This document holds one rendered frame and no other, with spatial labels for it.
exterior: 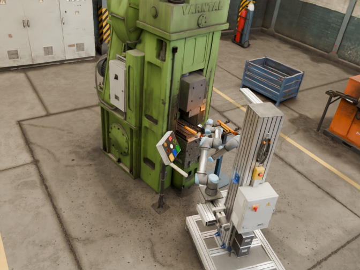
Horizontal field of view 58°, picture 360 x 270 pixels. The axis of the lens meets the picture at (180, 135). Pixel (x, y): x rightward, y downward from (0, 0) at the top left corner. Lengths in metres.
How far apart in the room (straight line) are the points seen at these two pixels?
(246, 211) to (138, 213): 1.79
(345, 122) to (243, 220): 4.07
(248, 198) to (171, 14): 2.01
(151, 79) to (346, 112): 4.09
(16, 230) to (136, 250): 1.53
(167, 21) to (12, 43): 5.63
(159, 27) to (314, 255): 3.38
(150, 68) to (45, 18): 4.94
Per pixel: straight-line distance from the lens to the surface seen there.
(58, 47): 8.92
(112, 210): 4.62
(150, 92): 4.21
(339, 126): 7.04
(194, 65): 4.06
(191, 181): 4.95
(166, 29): 3.60
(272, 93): 7.80
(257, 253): 4.14
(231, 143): 3.82
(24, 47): 8.74
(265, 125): 2.97
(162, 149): 3.77
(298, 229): 4.89
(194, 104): 4.14
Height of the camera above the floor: 3.39
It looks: 34 degrees down
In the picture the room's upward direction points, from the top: 6 degrees clockwise
